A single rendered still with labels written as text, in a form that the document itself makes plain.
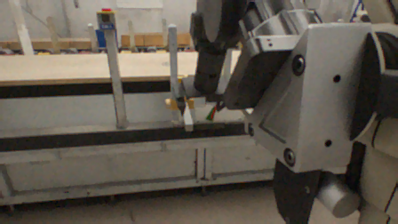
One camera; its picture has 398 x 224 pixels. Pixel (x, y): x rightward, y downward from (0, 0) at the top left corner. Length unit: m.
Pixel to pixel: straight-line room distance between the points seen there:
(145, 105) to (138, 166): 0.45
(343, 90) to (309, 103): 0.03
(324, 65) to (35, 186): 1.81
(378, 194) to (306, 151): 0.20
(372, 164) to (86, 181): 1.61
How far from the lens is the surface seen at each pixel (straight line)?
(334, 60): 0.20
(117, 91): 1.14
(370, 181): 0.39
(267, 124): 0.24
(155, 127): 1.18
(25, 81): 1.49
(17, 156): 1.48
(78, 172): 1.73
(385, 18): 0.33
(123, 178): 1.71
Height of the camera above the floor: 1.24
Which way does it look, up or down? 24 degrees down
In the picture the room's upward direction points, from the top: straight up
